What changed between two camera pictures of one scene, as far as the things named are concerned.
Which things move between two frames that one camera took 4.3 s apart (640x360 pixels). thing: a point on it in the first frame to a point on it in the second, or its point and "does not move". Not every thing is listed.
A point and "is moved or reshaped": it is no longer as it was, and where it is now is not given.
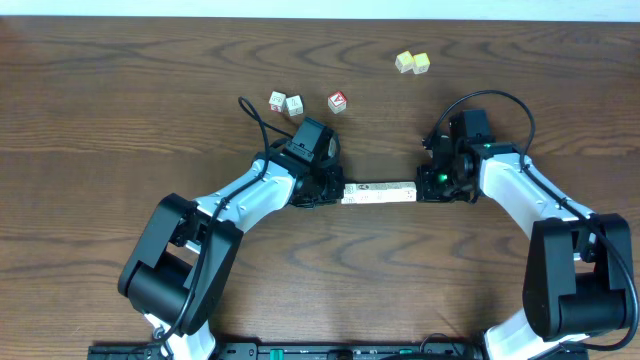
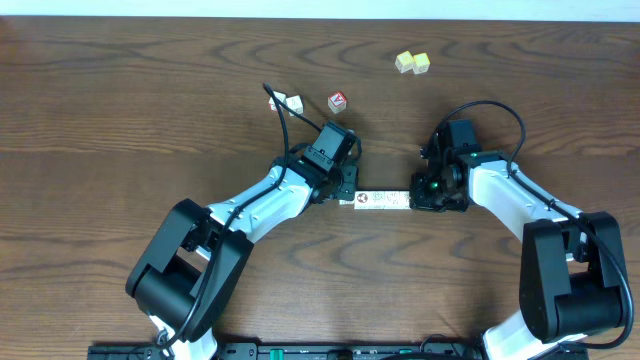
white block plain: x=294 y=105 does not move
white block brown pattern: x=379 y=192 is moved or reshaped
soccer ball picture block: x=363 y=193 is moved or reshaped
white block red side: x=277 y=101 does not move
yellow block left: x=404 y=61 does not move
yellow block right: x=420 y=63 does not move
